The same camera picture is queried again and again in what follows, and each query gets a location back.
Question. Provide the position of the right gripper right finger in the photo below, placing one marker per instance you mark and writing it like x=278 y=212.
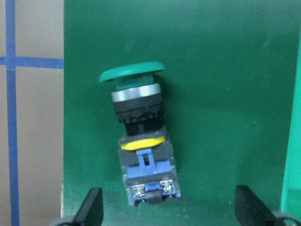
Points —
x=250 y=210

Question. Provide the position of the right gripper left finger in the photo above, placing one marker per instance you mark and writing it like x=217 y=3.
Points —
x=90 y=212

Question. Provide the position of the green plastic tray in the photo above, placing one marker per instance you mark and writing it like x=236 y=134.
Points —
x=291 y=190

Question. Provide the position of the green conveyor belt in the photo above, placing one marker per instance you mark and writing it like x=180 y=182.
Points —
x=228 y=91

